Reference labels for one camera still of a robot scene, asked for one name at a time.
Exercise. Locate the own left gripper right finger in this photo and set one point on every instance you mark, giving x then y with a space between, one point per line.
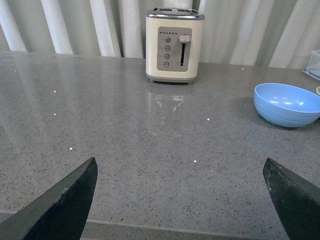
296 201

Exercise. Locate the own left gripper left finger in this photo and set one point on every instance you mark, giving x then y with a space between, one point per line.
58 214

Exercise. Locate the blue bowl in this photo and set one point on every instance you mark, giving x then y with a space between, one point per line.
286 105

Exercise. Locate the blue-rimmed container lid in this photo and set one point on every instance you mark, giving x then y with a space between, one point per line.
311 74

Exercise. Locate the clear plastic container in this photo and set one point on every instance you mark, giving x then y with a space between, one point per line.
314 63

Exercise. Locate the cream two-slot toaster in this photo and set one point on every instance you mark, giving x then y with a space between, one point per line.
173 44

